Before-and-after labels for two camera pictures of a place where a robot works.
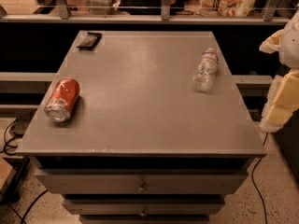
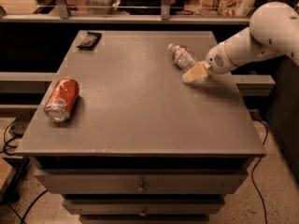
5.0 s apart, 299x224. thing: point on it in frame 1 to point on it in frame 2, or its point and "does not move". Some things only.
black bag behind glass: x=147 y=1 does not move
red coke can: x=62 y=100 does not move
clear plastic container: x=101 y=1 does not move
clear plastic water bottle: x=205 y=77 to x=183 y=56
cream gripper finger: x=283 y=100 to x=217 y=60
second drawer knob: x=143 y=214 does not move
